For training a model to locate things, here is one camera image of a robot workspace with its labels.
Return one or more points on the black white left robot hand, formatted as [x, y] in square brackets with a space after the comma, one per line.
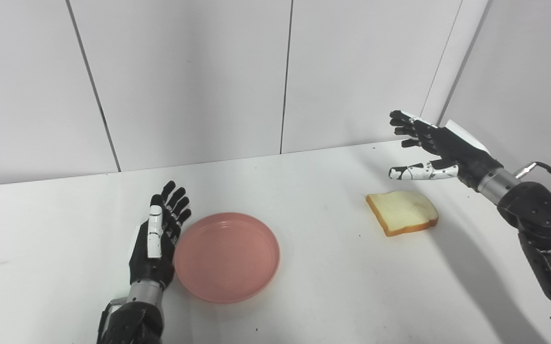
[153, 270]

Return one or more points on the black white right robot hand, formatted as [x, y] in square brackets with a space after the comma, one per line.
[461, 153]

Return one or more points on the pink round plate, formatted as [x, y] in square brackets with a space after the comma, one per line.
[227, 258]

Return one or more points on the slice of white bread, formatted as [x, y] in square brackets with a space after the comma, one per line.
[402, 210]

